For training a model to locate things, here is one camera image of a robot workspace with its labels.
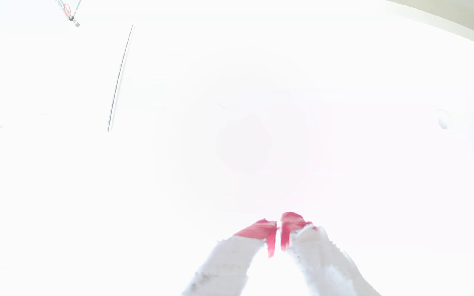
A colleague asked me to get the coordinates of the thin grey cord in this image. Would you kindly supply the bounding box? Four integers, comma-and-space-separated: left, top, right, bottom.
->
106, 24, 135, 134

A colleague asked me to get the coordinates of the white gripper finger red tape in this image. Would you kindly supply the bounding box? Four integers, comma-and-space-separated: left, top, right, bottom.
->
281, 212, 382, 296
181, 219, 279, 296

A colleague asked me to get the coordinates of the grey metal overhead stand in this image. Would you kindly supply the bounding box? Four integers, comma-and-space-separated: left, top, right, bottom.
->
56, 0, 83, 29

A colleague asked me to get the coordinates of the round white ceiling fixture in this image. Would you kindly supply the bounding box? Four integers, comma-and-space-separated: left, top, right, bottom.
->
434, 109, 452, 131

